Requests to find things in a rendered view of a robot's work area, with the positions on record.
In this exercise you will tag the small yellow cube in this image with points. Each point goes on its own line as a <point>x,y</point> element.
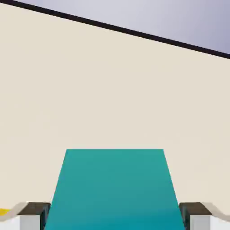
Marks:
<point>3,212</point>

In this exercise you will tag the small teal cube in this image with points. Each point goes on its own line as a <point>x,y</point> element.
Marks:
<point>115,188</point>

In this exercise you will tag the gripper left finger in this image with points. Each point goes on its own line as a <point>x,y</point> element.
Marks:
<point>30,215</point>

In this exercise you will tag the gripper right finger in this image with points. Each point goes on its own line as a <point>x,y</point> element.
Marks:
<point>197,215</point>

